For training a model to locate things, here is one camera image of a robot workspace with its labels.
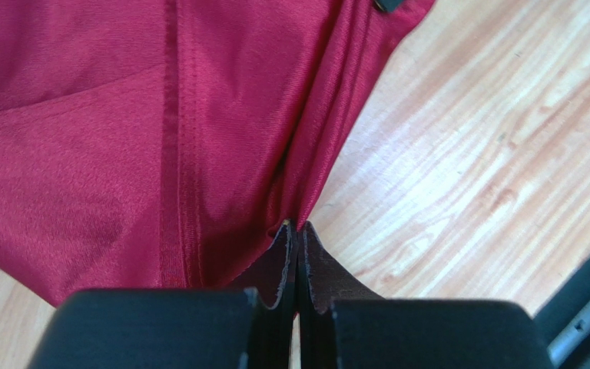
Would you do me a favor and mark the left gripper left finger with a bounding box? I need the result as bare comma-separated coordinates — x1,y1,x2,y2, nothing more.
29,221,297,368

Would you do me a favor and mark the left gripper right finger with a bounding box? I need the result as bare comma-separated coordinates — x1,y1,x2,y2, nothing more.
297,224,552,368

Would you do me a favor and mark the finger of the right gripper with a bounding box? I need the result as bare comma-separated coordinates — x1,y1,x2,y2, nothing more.
374,0,403,12

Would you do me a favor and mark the dark red cloth napkin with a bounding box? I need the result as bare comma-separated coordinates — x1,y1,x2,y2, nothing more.
0,1,433,305

